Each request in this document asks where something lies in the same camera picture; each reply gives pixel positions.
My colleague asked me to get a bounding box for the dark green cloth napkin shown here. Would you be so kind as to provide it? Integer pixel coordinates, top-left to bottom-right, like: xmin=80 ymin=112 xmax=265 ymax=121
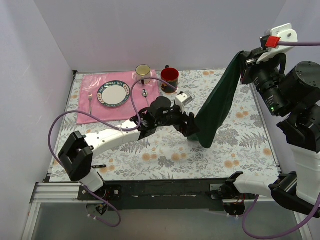
xmin=187 ymin=51 xmax=244 ymax=149

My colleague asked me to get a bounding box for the silver fork on placemat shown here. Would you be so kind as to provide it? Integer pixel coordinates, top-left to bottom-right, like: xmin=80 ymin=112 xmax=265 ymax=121
xmin=88 ymin=92 xmax=93 ymax=114

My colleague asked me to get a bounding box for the black handled fork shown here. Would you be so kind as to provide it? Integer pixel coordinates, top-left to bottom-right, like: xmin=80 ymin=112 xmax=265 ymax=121
xmin=91 ymin=164 xmax=107 ymax=169

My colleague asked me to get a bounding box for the cream enamel mug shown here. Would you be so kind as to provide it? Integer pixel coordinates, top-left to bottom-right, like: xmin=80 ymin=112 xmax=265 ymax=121
xmin=135 ymin=64 xmax=151 ymax=85

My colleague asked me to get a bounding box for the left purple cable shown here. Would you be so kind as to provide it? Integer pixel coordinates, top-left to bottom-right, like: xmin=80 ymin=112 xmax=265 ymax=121
xmin=48 ymin=76 xmax=180 ymax=227

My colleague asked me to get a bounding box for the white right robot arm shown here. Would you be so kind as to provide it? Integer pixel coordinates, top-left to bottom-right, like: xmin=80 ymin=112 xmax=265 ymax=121
xmin=219 ymin=48 xmax=320 ymax=218

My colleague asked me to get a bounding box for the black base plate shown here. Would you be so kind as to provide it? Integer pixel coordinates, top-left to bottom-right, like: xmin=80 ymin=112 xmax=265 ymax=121
xmin=77 ymin=178 xmax=256 ymax=212

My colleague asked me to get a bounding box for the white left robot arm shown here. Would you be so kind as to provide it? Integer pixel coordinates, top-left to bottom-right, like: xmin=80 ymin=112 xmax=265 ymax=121
xmin=58 ymin=92 xmax=200 ymax=200

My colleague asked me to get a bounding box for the aluminium frame rail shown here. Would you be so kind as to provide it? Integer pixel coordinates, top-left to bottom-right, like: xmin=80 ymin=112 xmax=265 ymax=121
xmin=21 ymin=181 xmax=82 ymax=240

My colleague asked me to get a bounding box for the dark mug red interior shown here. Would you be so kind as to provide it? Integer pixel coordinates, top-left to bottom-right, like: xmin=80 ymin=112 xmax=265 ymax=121
xmin=160 ymin=65 xmax=180 ymax=94

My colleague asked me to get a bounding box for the white plate green rim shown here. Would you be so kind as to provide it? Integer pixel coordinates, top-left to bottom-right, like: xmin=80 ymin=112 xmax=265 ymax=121
xmin=97 ymin=80 xmax=131 ymax=108

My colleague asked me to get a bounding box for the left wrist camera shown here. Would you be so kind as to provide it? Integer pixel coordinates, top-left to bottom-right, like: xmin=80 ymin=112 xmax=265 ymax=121
xmin=174 ymin=91 xmax=193 ymax=114

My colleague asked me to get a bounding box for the floral tablecloth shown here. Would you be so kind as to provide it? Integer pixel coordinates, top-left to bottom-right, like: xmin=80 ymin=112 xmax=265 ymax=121
xmin=54 ymin=69 xmax=281 ymax=181

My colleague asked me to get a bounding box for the silver spoon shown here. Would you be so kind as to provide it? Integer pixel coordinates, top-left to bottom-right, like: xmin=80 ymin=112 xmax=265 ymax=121
xmin=141 ymin=89 xmax=150 ymax=107

